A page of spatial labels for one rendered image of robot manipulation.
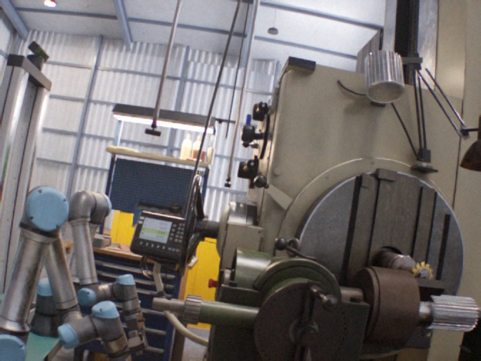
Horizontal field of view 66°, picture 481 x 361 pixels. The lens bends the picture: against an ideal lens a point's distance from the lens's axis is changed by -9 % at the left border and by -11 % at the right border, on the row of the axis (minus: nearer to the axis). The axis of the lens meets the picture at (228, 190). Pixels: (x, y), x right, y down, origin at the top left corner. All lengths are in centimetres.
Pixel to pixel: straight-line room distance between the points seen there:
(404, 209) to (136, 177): 259
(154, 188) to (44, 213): 237
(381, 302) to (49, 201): 87
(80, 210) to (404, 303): 127
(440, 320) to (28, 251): 108
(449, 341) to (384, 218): 56
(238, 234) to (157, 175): 233
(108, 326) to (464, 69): 149
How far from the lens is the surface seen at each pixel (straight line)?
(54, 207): 115
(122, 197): 351
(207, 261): 409
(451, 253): 139
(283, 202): 124
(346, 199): 123
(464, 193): 154
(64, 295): 137
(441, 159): 150
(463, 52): 167
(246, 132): 156
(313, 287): 75
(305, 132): 132
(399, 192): 128
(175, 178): 343
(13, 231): 172
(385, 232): 126
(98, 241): 306
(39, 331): 186
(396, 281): 99
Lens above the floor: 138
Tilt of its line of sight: 3 degrees up
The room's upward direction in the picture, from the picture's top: 9 degrees clockwise
